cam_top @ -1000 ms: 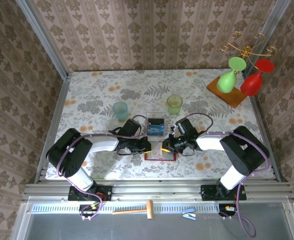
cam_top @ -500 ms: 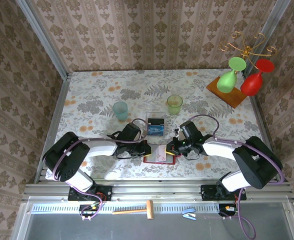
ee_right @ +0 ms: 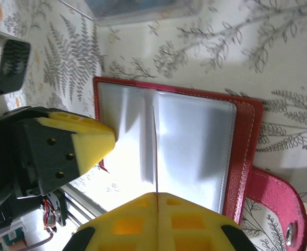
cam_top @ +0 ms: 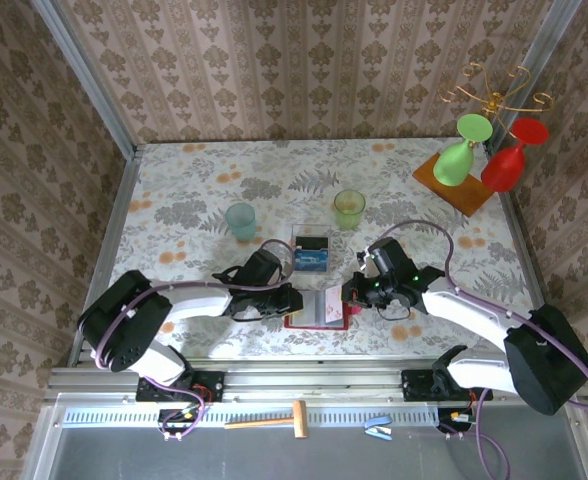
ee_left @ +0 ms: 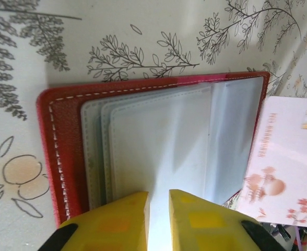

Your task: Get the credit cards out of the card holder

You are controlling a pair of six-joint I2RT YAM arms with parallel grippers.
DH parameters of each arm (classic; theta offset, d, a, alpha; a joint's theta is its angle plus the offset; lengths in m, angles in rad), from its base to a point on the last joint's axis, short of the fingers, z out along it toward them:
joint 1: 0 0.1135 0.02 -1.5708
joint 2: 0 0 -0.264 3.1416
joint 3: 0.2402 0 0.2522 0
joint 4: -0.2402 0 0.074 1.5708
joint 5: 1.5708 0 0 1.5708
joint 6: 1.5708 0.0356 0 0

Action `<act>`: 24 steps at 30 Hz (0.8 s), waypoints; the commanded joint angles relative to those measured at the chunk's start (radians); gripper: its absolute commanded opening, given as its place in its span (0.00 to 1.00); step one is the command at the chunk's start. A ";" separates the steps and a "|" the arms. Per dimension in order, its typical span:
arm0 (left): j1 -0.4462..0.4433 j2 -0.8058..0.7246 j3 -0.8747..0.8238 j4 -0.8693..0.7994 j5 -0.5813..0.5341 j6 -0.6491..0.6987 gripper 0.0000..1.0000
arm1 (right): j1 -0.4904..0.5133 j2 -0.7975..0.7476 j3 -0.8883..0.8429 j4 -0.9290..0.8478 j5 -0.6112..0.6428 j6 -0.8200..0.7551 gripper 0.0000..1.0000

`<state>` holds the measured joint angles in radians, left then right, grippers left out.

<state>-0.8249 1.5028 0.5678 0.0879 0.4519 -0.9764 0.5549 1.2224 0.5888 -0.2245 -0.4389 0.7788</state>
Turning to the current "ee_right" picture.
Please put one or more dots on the aluminium frame profile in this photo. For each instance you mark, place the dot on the aluminium frame profile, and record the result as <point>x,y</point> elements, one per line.
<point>85,206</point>

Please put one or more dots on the red leather card holder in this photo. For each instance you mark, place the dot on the red leather card holder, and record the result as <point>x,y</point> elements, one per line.
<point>242,146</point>

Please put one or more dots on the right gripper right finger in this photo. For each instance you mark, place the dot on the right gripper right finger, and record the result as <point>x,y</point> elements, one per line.
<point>190,227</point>

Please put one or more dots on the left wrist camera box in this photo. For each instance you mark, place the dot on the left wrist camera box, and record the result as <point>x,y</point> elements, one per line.
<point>10,65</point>

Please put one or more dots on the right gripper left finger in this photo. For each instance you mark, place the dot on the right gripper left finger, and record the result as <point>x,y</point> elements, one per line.
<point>127,227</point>

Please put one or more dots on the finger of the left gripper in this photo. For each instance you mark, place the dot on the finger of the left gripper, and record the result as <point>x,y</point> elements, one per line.
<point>64,146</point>

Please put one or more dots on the clear box with blue item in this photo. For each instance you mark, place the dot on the clear box with blue item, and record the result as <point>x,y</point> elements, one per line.
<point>148,19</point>

